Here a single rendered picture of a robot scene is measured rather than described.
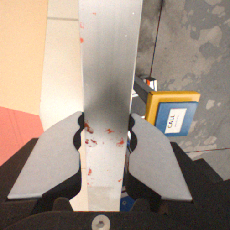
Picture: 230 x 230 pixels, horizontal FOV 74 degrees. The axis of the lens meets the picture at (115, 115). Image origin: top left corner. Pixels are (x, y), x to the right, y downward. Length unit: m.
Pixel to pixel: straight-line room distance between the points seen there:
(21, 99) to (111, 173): 0.12
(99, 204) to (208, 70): 1.62
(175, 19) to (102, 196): 1.37
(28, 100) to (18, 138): 0.05
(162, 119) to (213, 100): 1.54
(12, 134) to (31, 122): 0.03
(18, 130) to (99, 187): 0.11
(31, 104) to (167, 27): 1.32
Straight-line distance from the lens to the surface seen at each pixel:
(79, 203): 0.28
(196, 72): 1.65
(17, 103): 0.18
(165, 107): 0.37
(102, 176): 0.17
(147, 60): 1.38
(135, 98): 1.20
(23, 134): 0.20
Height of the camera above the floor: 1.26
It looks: 60 degrees down
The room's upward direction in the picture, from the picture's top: 159 degrees clockwise
